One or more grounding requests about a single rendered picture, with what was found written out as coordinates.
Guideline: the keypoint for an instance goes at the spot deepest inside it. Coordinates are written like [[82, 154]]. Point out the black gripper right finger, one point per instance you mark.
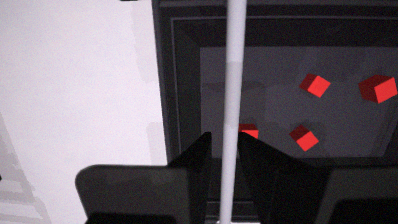
[[285, 190]]

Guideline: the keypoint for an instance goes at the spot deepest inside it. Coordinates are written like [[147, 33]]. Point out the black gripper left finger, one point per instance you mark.
[[179, 189]]

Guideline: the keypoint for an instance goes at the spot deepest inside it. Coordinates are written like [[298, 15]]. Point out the small red block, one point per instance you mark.
[[249, 128], [314, 84], [378, 88], [303, 137]]

